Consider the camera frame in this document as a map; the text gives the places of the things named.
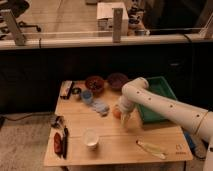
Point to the blue cup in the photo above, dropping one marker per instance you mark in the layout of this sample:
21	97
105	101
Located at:
87	96

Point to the black marker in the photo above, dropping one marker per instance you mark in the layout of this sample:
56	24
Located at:
64	142

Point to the black white box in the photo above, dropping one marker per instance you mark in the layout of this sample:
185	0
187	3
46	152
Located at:
66	88

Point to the red bowl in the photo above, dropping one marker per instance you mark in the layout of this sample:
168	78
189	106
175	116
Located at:
95	84

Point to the wooden post middle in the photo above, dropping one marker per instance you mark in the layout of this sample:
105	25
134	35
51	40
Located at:
117	24

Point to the wooden post left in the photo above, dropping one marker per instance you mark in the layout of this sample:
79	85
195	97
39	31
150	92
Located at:
13	27

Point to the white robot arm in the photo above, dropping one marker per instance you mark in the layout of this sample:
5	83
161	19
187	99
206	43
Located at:
194	119

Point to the purple bowl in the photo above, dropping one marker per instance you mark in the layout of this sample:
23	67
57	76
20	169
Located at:
117	80

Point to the orange apple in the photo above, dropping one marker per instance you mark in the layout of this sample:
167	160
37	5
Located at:
116	112

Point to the small metal clip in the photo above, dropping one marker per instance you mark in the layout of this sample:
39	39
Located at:
56	121

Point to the yellow banana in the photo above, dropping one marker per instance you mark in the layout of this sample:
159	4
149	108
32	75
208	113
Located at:
152	149

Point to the light blue cloth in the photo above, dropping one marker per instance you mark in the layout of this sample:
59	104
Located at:
100	107

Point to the white cardboard box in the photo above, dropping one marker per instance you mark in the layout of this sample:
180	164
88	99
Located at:
105	16

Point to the small dark round jar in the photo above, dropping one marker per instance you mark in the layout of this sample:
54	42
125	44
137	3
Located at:
76	92

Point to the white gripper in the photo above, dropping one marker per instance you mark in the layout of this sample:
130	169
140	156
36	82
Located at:
126	107

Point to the white paper cup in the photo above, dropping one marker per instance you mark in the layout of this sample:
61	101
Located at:
90	139

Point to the office chair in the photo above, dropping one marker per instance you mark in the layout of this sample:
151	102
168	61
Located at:
18	7

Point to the green plastic tray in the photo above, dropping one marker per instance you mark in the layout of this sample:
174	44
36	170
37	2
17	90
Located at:
150	112

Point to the wooden post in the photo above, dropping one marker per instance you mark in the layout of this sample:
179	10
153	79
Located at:
117	24
13	27

